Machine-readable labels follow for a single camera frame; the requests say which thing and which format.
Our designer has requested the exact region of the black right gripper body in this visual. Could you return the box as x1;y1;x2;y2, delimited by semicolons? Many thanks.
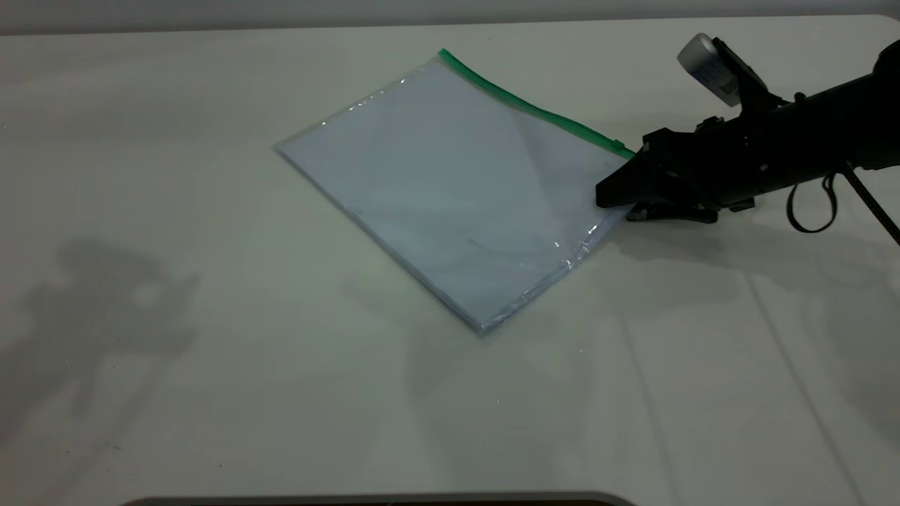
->
641;102;799;213

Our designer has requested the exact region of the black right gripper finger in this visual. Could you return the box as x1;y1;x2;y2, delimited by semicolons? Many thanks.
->
627;202;719;225
596;149;677;209

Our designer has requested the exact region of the clear zip bag green zipper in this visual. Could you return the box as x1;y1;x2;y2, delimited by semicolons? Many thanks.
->
273;48;637;338

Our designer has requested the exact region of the dark curved base edge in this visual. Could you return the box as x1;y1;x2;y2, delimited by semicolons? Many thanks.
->
120;491;637;506

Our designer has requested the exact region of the silver wrist camera black mount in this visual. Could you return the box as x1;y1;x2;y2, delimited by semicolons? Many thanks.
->
676;33;783;112

